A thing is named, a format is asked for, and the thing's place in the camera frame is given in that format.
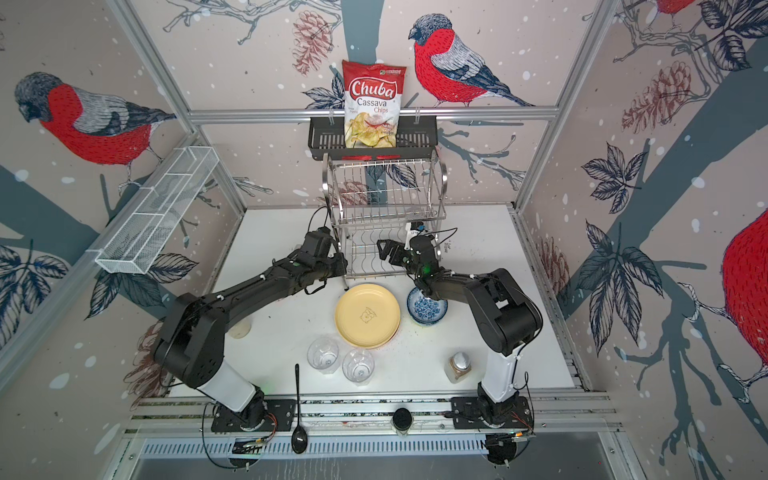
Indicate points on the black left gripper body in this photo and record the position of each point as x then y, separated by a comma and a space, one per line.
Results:
338, 265

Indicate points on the black lid jar on rail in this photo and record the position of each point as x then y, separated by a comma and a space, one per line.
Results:
402, 421

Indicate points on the black wall shelf basket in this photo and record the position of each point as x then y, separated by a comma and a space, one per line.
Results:
416, 138

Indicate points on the blue floral white bowl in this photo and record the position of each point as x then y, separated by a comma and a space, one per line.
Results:
424, 310

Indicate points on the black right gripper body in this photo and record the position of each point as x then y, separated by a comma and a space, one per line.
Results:
404, 259

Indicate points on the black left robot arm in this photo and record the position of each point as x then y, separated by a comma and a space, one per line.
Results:
191, 341

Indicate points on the black lid spice jar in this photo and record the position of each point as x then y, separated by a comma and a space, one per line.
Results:
240, 329

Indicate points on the black spoon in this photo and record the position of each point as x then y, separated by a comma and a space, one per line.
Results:
299, 438

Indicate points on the white wire mesh basket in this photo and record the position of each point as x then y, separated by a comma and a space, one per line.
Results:
142, 236

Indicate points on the silver lid spice jar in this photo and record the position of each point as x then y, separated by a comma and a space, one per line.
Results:
457, 367

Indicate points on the red cassava chips bag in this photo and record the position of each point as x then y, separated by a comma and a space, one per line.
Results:
372, 104

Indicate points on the clear drinking glass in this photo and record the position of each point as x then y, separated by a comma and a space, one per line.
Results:
358, 366
323, 355

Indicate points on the yellow cream plate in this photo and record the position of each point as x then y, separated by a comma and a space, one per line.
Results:
367, 316

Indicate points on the chrome two-tier dish rack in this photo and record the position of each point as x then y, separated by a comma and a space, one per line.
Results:
375, 200

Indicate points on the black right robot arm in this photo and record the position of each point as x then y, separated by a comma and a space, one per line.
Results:
507, 319

